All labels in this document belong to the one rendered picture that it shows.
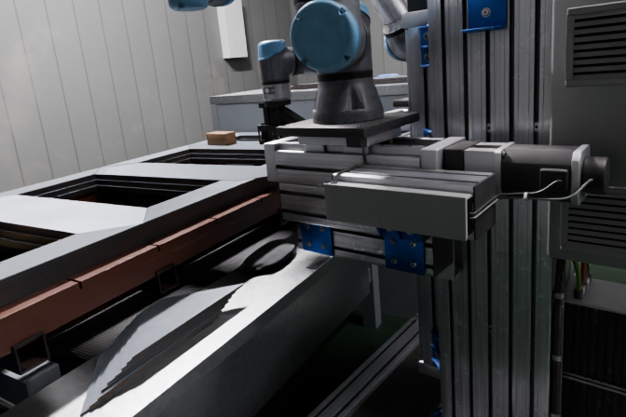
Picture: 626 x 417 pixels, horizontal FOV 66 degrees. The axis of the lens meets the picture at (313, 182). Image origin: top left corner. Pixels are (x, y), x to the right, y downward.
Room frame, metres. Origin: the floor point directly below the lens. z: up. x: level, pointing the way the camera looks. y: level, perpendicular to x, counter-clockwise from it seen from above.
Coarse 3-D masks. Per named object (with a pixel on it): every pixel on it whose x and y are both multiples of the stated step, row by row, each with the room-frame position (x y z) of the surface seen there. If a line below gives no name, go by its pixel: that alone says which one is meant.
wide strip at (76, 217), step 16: (0, 208) 1.23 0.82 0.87; (16, 208) 1.22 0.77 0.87; (32, 208) 1.20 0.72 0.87; (48, 208) 1.18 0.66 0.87; (64, 208) 1.17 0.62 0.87; (80, 208) 1.15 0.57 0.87; (96, 208) 1.14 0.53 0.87; (112, 208) 1.12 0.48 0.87; (128, 208) 1.11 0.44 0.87; (144, 208) 1.09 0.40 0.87; (32, 224) 1.05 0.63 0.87; (48, 224) 1.03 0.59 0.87; (64, 224) 1.02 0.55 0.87; (80, 224) 1.01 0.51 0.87; (96, 224) 1.00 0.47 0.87; (112, 224) 0.99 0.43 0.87; (128, 224) 0.98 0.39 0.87
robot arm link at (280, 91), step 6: (276, 84) 1.35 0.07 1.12; (282, 84) 1.28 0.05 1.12; (288, 84) 1.30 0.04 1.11; (264, 90) 1.30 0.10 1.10; (270, 90) 1.28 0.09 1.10; (276, 90) 1.28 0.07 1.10; (282, 90) 1.28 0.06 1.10; (288, 90) 1.30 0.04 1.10; (264, 96) 1.30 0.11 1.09; (270, 96) 1.28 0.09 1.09; (276, 96) 1.28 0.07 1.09; (282, 96) 1.28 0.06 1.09; (288, 96) 1.29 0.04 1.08
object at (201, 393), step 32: (320, 288) 1.40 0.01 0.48; (352, 288) 1.58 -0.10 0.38; (288, 320) 1.24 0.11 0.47; (320, 320) 1.38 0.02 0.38; (256, 352) 1.11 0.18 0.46; (288, 352) 1.22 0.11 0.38; (224, 384) 1.00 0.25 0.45; (256, 384) 1.10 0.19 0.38; (160, 416) 0.84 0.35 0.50; (192, 416) 0.91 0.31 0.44; (224, 416) 0.99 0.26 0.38
